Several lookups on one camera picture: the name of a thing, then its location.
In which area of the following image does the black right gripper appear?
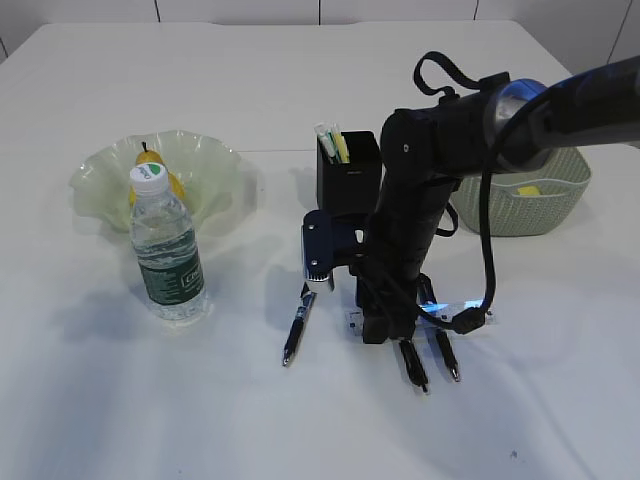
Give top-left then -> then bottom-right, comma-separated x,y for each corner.
350,209 -> 440,344

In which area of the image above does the clear plastic ruler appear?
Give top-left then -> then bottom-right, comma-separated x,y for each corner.
345,299 -> 482,337

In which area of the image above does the black pen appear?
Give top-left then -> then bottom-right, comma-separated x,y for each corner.
418,273 -> 461,382
399,339 -> 429,394
281,283 -> 316,367

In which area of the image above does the yellow utility knife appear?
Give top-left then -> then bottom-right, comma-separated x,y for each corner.
329,123 -> 350,164

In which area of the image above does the yellow waste paper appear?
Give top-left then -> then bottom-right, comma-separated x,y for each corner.
517,185 -> 541,197

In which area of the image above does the green utility knife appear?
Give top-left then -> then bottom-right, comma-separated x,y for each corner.
314,123 -> 339,164

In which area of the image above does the clear plastic water bottle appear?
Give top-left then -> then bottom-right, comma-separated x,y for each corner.
130,162 -> 207,324

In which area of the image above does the yellow pear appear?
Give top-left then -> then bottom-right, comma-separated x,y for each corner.
128,141 -> 185,207

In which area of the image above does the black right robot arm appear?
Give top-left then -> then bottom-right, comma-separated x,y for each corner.
351,52 -> 639,344

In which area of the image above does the black square pen holder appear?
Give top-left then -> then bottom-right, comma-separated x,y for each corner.
316,131 -> 382,225

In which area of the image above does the green plastic woven basket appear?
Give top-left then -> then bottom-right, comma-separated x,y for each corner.
449,144 -> 593,238

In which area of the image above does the green wavy glass plate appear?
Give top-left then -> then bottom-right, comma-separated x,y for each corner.
69,130 -> 242,232

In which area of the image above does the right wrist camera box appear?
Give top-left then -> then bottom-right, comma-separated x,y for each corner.
301,209 -> 368,294

